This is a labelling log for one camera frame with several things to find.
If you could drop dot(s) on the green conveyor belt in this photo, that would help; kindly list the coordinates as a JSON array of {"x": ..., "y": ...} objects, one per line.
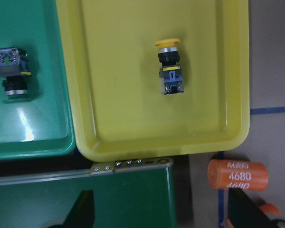
[{"x": 119, "y": 194}]

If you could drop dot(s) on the yellow plastic tray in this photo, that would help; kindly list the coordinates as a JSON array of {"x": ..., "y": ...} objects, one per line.
[{"x": 112, "y": 70}]

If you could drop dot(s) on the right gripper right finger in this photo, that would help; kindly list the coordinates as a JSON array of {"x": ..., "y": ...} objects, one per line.
[{"x": 243, "y": 212}]

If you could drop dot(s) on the orange cylinder labelled 4680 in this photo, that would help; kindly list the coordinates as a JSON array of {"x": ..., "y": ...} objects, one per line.
[{"x": 225, "y": 174}]

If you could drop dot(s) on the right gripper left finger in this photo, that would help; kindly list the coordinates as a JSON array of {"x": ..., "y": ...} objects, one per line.
[{"x": 82, "y": 214}]

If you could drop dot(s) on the yellow push button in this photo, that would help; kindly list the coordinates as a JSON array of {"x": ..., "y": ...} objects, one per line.
[{"x": 170, "y": 73}]

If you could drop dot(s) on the green plastic tray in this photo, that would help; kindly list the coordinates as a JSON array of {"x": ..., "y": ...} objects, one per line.
[{"x": 38, "y": 123}]

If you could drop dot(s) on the plain orange cylinder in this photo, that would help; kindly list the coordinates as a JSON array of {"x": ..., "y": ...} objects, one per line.
[{"x": 270, "y": 209}]

